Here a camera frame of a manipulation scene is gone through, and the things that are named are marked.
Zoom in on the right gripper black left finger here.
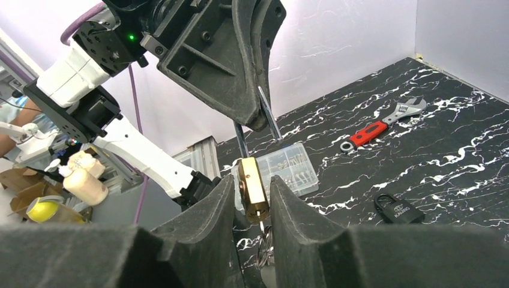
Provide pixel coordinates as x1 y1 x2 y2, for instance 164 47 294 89
1 176 239 287

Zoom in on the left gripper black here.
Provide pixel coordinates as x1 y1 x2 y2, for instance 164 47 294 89
101 1 286 131

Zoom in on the small brass padlock with figurine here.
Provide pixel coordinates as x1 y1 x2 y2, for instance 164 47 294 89
232 85 283 271

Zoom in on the red handled adjustable wrench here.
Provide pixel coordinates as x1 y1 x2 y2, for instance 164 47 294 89
340 98 428 153

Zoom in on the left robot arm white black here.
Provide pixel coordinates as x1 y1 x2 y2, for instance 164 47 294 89
24 1 286 209

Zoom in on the large black Kaijing padlock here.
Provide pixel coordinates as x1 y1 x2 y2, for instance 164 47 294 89
373 193 426 224

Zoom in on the clear plastic screw box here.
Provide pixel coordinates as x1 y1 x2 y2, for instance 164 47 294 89
256 143 319 199

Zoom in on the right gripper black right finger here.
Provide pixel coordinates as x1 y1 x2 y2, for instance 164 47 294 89
270 176 508 287

